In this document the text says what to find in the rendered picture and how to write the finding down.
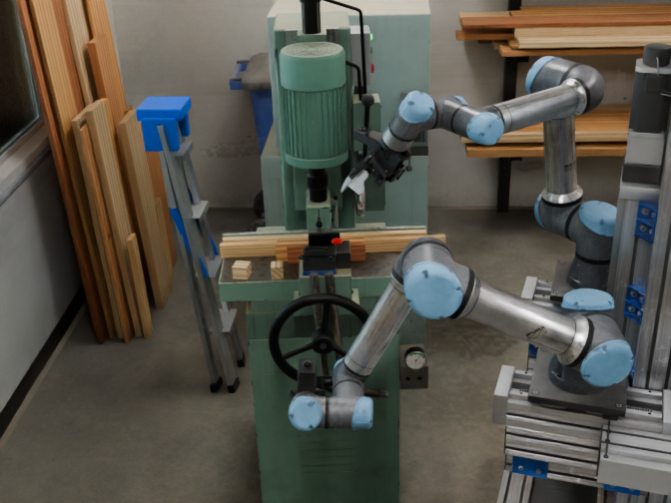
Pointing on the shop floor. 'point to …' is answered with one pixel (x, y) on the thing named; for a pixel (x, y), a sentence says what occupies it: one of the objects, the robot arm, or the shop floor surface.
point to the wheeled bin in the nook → (261, 91)
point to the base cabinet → (334, 466)
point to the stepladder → (164, 130)
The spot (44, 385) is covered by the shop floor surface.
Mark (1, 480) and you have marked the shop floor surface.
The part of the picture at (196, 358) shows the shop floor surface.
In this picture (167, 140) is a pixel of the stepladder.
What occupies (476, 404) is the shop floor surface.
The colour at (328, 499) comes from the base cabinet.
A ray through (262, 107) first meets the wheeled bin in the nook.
